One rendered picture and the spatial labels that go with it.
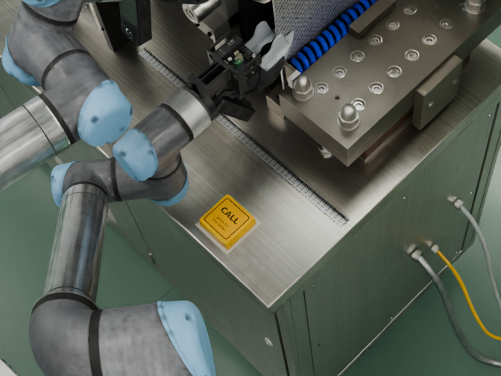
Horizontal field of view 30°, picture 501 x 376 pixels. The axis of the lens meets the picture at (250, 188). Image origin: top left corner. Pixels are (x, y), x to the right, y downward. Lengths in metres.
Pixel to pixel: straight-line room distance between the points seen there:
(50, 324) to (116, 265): 1.38
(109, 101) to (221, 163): 0.55
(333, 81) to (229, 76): 0.21
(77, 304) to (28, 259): 1.43
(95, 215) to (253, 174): 0.34
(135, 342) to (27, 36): 0.41
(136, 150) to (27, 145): 0.30
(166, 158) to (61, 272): 0.25
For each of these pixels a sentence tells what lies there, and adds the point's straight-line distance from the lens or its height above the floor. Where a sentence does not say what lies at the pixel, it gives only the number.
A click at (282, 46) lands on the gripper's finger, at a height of 1.11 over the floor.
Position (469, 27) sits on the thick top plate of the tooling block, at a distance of 1.67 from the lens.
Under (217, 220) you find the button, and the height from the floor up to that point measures 0.92.
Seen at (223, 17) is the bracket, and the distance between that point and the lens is 1.56.
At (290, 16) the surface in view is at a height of 1.14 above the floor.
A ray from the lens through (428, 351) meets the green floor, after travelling 2.48.
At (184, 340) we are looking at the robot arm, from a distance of 1.20.
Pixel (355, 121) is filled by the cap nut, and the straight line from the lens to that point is 1.54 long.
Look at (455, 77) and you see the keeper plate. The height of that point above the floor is 0.99.
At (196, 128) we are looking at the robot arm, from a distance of 1.47.
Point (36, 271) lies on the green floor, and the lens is 2.69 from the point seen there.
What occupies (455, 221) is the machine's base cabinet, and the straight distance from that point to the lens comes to 2.19.
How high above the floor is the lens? 2.36
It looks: 62 degrees down
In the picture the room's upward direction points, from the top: 12 degrees counter-clockwise
